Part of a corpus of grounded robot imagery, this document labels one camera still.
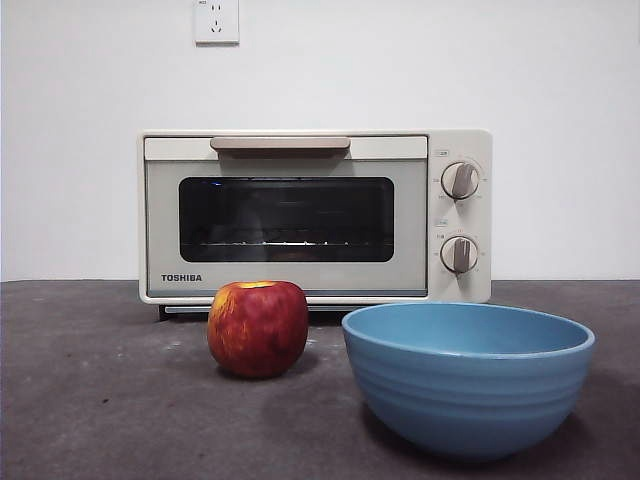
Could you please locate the red yellow apple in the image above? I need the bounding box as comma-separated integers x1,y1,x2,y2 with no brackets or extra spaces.
207,280,309,379

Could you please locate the glass oven door with handle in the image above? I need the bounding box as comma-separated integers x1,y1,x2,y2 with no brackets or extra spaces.
143,134,429,300

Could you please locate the blue ribbed bowl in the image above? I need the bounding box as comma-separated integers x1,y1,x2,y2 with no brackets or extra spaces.
341,301,597,462

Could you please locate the cream Toshiba toaster oven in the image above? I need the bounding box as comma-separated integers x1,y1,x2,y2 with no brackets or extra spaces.
137,128,494,322

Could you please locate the cream timer knob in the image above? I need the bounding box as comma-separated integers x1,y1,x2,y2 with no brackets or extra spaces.
439,234,480,275

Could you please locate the cream temperature knob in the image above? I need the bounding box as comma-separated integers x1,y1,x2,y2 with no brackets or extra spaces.
441,160,481,201

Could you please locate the metal wire oven rack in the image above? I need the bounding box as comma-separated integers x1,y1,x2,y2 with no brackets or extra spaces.
180,239,391,249

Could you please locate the white wall socket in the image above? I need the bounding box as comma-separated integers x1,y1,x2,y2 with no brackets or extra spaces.
193,0,240,47

